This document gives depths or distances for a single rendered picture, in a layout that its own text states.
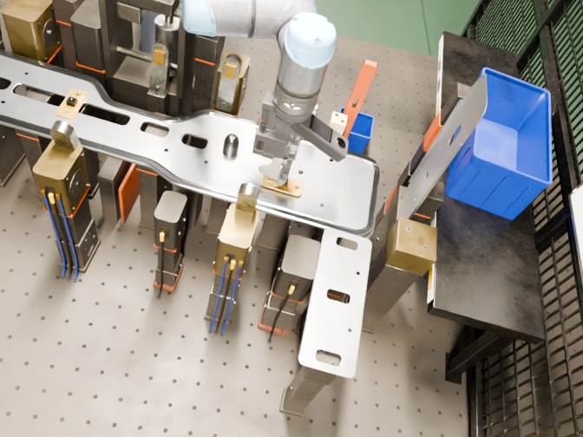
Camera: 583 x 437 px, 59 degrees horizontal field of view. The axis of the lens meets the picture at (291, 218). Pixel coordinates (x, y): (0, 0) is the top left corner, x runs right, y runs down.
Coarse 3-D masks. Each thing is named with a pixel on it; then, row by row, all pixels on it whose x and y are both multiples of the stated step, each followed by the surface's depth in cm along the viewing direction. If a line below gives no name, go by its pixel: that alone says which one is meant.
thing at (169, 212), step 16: (176, 192) 102; (160, 208) 99; (176, 208) 100; (160, 224) 99; (176, 224) 98; (160, 240) 102; (176, 240) 104; (160, 256) 111; (176, 256) 113; (160, 272) 113; (176, 272) 118; (160, 288) 118
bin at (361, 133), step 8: (360, 120) 158; (368, 120) 158; (344, 128) 162; (352, 128) 162; (360, 128) 161; (368, 128) 159; (352, 136) 152; (360, 136) 151; (368, 136) 155; (352, 144) 155; (360, 144) 154; (360, 152) 156
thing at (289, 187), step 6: (264, 180) 106; (288, 180) 107; (294, 180) 107; (270, 186) 105; (276, 186) 105; (282, 186) 106; (288, 186) 106; (294, 186) 106; (300, 186) 107; (288, 192) 105; (294, 192) 105; (300, 192) 106
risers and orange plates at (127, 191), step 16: (112, 160) 117; (112, 176) 115; (128, 176) 120; (112, 192) 118; (128, 192) 124; (192, 192) 121; (112, 208) 123; (128, 208) 128; (192, 208) 126; (192, 224) 131
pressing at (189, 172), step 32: (0, 64) 110; (32, 64) 111; (0, 96) 105; (64, 96) 108; (96, 96) 110; (32, 128) 102; (96, 128) 105; (128, 128) 107; (192, 128) 111; (224, 128) 113; (128, 160) 103; (160, 160) 104; (192, 160) 106; (224, 160) 107; (256, 160) 109; (320, 160) 113; (352, 160) 115; (224, 192) 103; (320, 192) 108; (352, 192) 110; (320, 224) 104; (352, 224) 105
